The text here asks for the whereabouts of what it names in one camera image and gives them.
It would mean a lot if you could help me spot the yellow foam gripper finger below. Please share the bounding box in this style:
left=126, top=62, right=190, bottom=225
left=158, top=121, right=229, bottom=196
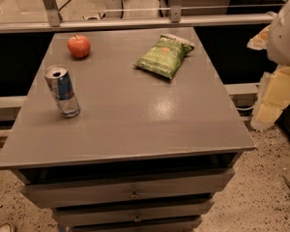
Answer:
left=250, top=65, right=290, bottom=131
left=246, top=26, right=270, bottom=50

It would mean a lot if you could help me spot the blue silver redbull can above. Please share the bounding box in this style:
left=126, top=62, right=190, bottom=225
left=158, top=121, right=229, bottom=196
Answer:
left=44, top=65, right=80, bottom=118

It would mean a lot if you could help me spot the bottom grey drawer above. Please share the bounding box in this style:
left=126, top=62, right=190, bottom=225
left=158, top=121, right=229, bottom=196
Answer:
left=66, top=217, right=203, bottom=232

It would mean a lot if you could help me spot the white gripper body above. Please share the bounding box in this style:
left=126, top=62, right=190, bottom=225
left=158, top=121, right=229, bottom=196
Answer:
left=267, top=0, right=290, bottom=66

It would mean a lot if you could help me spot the metal railing frame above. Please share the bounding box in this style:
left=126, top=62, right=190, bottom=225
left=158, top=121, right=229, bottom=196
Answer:
left=0, top=0, right=287, bottom=33

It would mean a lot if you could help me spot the green chip bag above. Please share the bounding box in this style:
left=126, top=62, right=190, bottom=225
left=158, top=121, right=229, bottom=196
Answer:
left=134, top=34, right=194, bottom=79

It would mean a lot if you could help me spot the top grey drawer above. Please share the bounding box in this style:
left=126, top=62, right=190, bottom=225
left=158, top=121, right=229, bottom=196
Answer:
left=21, top=168, right=235, bottom=208

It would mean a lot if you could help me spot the grey drawer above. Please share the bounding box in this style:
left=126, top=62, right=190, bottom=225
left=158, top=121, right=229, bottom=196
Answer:
left=66, top=217, right=203, bottom=232
left=21, top=168, right=235, bottom=208
left=53, top=199, right=214, bottom=226

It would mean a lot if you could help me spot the white shoe tip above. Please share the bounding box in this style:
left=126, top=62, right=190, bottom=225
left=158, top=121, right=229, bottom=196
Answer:
left=0, top=223, right=16, bottom=232

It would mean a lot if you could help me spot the grey drawer cabinet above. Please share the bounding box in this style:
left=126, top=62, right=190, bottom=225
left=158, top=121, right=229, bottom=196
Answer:
left=0, top=26, right=257, bottom=232

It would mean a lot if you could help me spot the middle grey drawer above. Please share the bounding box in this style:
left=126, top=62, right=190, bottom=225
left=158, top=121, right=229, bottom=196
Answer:
left=53, top=199, right=214, bottom=226

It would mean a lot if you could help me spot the red apple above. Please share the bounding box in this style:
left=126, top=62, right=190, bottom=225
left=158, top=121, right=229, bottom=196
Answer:
left=67, top=35, right=91, bottom=58

